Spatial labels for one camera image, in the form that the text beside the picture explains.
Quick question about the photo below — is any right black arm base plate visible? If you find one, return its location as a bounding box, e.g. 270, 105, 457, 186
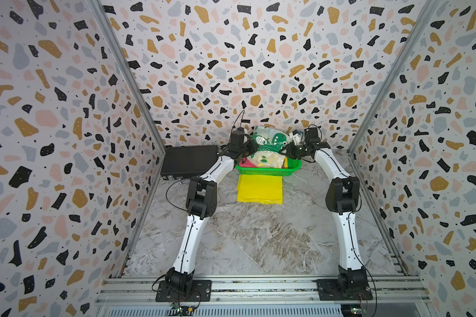
316, 279, 374, 301

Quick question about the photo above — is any green plastic basket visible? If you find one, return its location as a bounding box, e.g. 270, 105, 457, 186
235, 158, 302, 176

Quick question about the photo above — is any black hard case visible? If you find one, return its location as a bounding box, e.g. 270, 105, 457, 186
161, 145, 219, 180

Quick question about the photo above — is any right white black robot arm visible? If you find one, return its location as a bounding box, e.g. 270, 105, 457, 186
280, 125, 369, 299

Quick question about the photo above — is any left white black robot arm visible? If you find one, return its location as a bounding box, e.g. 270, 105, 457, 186
165, 128, 258, 298

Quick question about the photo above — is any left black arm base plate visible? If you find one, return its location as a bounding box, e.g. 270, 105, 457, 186
155, 279, 212, 302

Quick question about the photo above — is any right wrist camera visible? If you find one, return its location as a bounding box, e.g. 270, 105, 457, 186
289, 129, 304, 145

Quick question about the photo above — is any aluminium mounting rail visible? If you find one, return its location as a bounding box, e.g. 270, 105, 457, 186
95, 276, 437, 316

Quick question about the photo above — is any plain yellow raincoat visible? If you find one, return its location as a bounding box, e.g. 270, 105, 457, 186
237, 174, 283, 205

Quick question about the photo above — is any white green dinosaur raincoat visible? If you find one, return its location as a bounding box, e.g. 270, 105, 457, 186
247, 126, 292, 169

